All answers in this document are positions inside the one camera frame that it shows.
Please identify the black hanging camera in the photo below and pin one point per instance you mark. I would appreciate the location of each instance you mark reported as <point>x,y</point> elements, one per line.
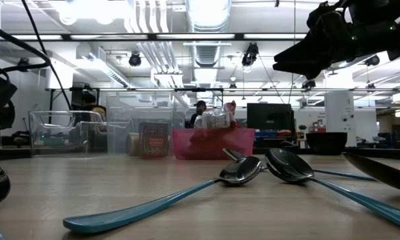
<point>250,56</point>
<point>135,60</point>

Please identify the pink plastic tray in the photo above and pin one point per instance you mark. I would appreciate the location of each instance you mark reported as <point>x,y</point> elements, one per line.
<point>220,146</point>

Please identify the red Maruchan ramen pack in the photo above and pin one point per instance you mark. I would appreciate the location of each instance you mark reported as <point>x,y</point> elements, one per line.
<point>231,110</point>

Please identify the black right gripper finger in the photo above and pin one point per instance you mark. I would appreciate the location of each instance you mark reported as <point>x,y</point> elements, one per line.
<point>306,69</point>
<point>306,50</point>

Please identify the person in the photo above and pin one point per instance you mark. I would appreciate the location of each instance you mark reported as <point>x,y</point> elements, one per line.
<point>90,100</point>
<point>200,106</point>

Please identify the small clear acrylic container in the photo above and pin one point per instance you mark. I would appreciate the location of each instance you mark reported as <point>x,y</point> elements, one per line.
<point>53,133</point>

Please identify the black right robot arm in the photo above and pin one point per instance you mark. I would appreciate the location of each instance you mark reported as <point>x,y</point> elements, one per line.
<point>380,33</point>

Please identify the white pillar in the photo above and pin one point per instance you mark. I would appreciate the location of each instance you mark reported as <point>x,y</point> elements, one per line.
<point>340,113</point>

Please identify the black desk monitor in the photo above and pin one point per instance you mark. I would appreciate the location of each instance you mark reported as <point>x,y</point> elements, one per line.
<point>270,116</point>

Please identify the red and black bowl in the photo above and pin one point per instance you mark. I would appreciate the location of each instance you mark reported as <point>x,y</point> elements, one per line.
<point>326,143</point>

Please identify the red spice tin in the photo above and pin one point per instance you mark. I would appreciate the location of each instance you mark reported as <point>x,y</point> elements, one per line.
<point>154,140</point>

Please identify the clear plastic storage bin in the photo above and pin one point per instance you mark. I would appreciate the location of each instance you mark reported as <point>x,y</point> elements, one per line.
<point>120,113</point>

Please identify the lime chili ramen pack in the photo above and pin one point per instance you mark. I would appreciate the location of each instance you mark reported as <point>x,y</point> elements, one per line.
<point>215,120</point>

